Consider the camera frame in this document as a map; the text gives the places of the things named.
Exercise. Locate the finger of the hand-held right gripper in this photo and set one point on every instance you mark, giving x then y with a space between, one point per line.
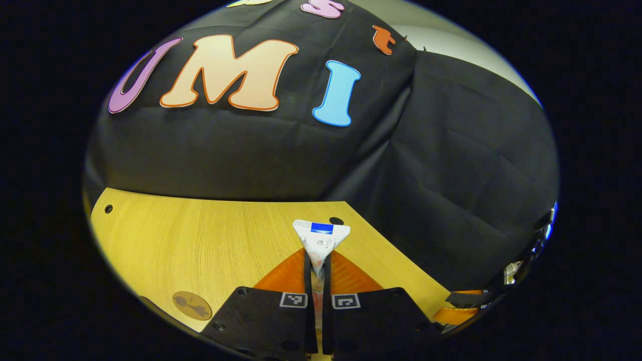
466 298
456 316

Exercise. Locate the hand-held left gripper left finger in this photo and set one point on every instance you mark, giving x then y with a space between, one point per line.
310 321

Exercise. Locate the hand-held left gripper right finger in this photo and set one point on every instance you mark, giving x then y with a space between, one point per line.
327 321

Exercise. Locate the white toothpaste tube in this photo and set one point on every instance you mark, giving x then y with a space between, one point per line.
321 243

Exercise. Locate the round brown coaster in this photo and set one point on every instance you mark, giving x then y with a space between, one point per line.
192 306

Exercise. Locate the black backdrop cloth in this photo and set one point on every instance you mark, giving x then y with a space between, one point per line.
301 150

